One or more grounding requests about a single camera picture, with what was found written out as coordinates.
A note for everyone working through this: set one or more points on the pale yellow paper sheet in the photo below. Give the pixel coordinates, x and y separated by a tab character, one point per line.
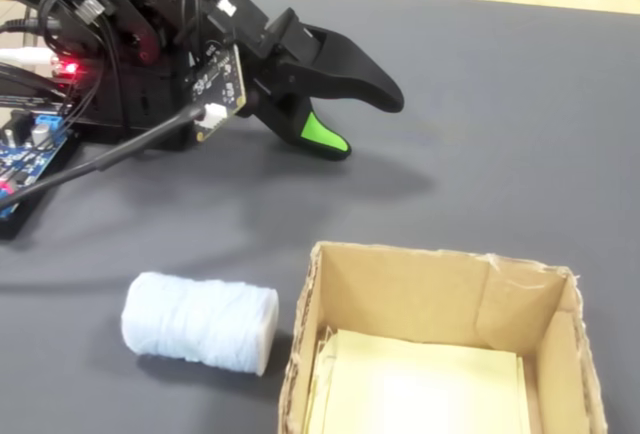
425	389

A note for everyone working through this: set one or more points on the grey table mat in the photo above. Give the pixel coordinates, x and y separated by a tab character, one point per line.
500	154

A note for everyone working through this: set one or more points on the brown cardboard box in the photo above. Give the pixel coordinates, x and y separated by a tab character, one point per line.
400	289

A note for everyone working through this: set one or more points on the blue controller circuit board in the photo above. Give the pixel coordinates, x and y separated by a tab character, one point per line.
20	164

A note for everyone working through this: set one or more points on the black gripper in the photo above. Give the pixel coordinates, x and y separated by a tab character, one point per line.
250	19

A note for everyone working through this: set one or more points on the light blue yarn-wrapped block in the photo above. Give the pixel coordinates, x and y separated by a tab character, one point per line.
195	319

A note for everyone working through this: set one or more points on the black camera circuit board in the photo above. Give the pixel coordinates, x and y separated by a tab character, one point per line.
217	84

